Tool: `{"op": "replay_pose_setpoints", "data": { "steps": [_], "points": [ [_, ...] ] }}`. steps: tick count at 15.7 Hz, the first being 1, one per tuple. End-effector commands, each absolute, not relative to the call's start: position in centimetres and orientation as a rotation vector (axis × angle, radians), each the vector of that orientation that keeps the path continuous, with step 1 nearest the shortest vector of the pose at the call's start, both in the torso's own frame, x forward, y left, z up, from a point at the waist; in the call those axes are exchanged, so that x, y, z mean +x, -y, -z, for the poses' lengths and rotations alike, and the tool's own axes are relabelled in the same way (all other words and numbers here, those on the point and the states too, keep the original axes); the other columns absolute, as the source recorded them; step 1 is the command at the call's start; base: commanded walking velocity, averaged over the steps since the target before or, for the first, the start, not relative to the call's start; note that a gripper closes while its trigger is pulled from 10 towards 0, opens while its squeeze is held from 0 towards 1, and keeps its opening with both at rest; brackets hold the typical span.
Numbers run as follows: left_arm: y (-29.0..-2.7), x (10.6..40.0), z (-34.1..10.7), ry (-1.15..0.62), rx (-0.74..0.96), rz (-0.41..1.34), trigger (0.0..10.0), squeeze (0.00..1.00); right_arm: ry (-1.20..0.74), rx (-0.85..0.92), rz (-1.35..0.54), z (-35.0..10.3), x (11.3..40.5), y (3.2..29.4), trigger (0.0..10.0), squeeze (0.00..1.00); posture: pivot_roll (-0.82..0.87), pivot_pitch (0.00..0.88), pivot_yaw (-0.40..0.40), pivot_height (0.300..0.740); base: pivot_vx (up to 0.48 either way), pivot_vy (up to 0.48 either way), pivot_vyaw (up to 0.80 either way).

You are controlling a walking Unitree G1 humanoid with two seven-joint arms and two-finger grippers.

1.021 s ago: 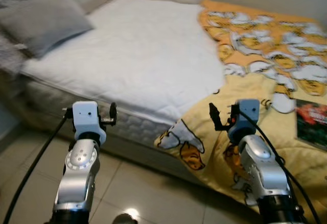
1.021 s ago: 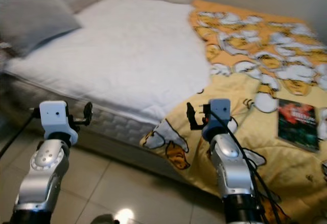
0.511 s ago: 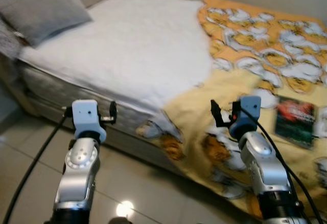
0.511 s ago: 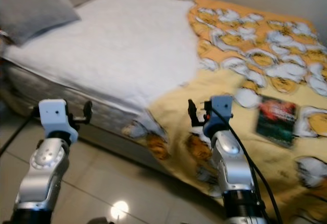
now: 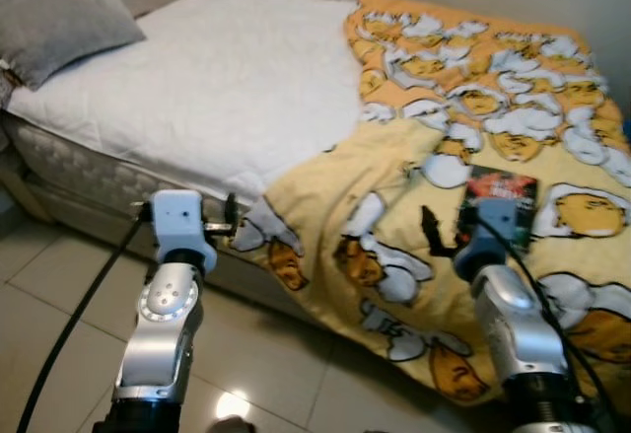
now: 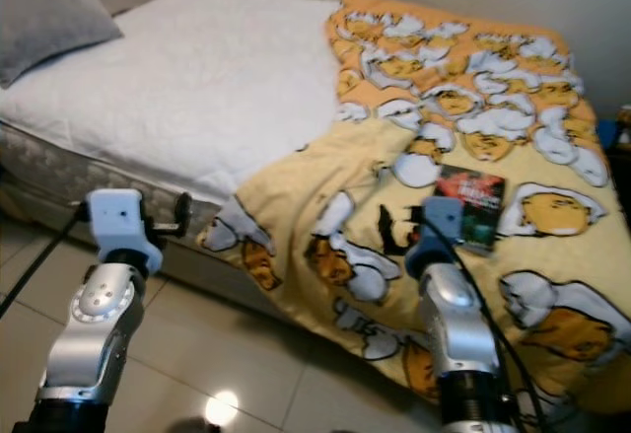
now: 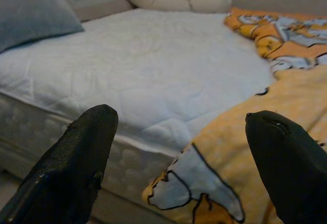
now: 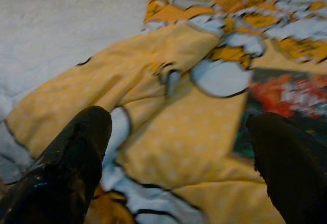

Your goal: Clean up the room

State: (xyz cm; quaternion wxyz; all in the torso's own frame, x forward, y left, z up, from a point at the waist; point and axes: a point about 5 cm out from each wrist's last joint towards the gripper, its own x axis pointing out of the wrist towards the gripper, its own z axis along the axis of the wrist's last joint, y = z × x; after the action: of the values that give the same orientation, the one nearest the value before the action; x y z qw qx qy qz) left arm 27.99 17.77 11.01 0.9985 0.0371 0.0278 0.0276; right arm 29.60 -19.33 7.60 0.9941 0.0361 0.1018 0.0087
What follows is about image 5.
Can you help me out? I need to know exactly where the dark paperback book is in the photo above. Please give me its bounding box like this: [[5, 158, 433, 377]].
[[456, 165, 539, 254]]

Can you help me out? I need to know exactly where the grey pillow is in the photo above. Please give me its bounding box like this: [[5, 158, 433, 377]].
[[0, 0, 147, 92]]

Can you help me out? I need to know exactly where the yellow cartoon egg blanket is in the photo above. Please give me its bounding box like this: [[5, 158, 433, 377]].
[[232, 0, 631, 409]]

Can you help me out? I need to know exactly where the white quilted mattress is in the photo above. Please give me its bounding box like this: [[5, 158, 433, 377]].
[[0, 0, 368, 256]]

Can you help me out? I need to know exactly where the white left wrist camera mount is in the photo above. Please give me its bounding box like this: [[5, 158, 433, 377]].
[[150, 190, 218, 268]]

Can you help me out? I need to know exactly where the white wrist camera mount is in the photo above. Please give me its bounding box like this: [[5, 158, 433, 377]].
[[458, 196, 533, 261], [150, 190, 218, 268]]

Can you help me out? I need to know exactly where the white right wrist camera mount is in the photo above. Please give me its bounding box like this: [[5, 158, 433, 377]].
[[458, 196, 533, 261]]

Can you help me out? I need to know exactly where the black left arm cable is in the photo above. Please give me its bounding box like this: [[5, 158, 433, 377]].
[[15, 204, 159, 433]]

